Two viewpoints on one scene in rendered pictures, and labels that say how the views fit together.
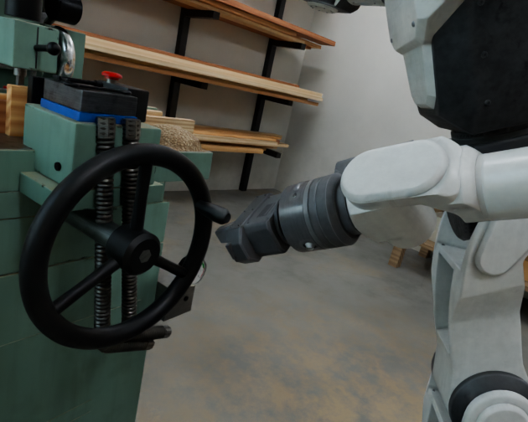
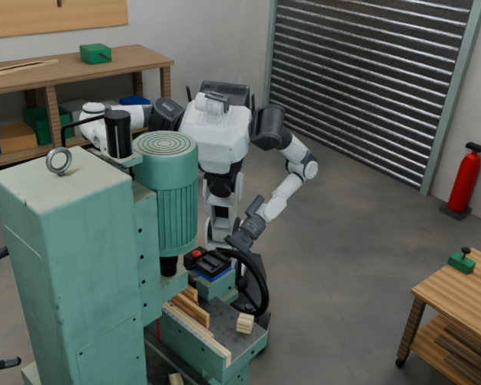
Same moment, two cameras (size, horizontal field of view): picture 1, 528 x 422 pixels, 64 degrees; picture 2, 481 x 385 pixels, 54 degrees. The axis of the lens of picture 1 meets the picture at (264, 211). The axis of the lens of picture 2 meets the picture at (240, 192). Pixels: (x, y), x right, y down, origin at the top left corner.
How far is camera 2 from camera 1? 1.86 m
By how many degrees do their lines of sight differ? 76
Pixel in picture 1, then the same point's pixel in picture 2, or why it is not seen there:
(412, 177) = (282, 205)
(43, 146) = (221, 289)
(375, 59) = not seen: outside the picture
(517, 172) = (289, 192)
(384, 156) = (272, 205)
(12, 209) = not seen: hidden behind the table
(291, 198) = (255, 230)
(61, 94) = (221, 270)
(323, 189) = (261, 221)
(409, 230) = not seen: hidden behind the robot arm
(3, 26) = (180, 279)
